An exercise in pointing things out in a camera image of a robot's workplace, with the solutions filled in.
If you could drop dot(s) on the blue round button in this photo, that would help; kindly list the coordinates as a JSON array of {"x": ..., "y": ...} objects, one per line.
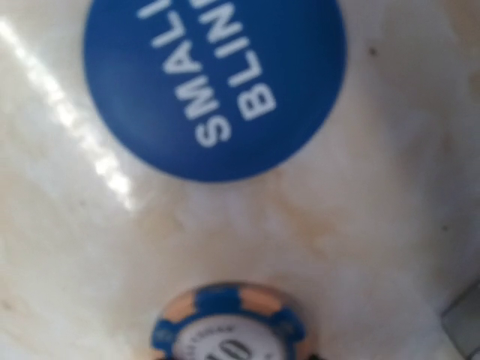
[{"x": 214, "y": 91}]

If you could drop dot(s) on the aluminium poker chip case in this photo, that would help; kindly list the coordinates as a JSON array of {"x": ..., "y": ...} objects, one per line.
[{"x": 460, "y": 322}]

